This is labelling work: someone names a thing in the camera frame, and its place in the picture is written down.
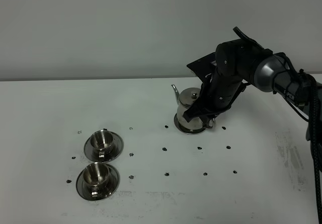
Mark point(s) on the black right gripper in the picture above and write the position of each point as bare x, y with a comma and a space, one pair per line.
217, 94

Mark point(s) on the stainless steel teapot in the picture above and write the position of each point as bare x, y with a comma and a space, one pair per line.
184, 100

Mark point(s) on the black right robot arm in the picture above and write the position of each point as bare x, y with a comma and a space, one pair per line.
237, 64

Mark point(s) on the far stainless steel teacup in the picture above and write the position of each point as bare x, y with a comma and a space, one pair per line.
100, 145

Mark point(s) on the stainless steel teacup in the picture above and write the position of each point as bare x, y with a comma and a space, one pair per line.
96, 177
100, 145

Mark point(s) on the far stainless steel saucer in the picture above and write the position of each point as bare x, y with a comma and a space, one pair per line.
118, 148

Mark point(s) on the stainless steel saucer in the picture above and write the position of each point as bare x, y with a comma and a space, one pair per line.
118, 148
110, 189

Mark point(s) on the near stainless steel teacup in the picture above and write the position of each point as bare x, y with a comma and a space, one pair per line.
96, 177

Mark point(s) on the near stainless steel saucer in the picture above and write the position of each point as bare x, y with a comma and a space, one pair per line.
110, 189

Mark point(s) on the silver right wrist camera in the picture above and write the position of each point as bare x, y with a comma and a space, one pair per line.
205, 68

